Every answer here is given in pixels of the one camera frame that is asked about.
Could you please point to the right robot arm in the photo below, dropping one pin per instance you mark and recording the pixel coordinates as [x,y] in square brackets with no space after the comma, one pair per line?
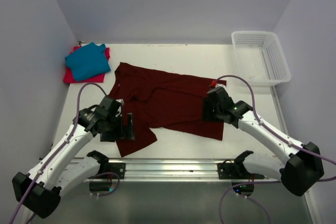
[298,166]

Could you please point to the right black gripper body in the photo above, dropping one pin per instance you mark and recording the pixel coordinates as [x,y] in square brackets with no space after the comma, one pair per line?
[211,113]

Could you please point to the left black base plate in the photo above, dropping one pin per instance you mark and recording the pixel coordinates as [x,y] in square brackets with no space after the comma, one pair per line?
[117,168]

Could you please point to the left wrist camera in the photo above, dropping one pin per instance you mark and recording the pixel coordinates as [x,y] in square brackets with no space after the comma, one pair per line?
[120,102]

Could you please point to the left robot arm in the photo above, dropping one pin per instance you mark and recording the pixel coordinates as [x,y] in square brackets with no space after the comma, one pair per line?
[42,187]

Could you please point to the dark red t-shirt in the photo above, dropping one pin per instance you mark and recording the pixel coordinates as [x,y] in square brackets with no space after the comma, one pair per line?
[161,99]

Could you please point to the folded blue t-shirt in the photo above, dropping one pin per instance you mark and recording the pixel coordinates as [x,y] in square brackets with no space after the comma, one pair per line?
[88,61]

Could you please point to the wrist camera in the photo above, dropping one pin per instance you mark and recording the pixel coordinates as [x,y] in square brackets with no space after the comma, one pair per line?
[120,102]
[216,85]

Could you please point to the white plastic basket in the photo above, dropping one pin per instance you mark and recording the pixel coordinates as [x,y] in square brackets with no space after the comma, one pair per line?
[260,58]

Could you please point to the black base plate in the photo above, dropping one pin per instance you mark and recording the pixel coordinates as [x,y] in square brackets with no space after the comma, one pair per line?
[229,169]
[117,168]

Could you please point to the aluminium mounting rail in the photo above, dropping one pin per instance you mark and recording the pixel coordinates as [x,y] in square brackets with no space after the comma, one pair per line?
[155,170]

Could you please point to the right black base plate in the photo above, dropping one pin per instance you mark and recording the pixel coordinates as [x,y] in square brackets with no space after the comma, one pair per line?
[229,169]

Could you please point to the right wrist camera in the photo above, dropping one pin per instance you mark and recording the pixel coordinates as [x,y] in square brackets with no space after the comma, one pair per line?
[216,85]

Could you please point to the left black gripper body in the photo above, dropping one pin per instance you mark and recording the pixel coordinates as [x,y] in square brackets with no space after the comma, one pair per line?
[114,129]

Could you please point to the folded pink t-shirt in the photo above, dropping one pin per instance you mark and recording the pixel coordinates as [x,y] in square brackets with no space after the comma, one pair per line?
[68,76]

